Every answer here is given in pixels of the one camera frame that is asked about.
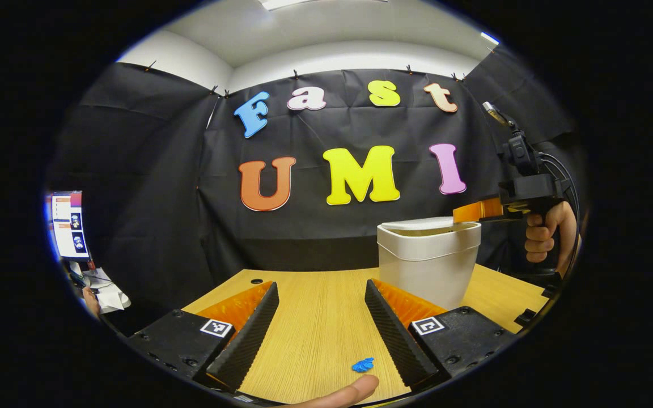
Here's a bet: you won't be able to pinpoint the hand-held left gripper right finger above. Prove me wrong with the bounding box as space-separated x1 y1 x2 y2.
364 279 517 392

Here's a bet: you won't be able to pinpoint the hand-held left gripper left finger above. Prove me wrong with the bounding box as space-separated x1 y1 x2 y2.
128 282 280 393

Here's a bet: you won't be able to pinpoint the white desktop garbage bin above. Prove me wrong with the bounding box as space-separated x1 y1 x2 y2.
377 217 482 311

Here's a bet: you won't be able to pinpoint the wooden desktop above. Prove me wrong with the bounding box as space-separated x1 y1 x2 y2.
182 264 551 405

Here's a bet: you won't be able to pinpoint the white crumpled paper sheets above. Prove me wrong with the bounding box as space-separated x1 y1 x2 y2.
86 269 132 314

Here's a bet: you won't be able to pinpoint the black backdrop cloth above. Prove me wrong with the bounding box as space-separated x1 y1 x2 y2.
49 45 585 318

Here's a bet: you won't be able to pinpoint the computer monitor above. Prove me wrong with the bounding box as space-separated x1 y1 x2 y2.
46 191 90 261

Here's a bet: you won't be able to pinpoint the large ceiling light panel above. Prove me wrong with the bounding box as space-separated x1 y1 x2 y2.
258 0 387 11

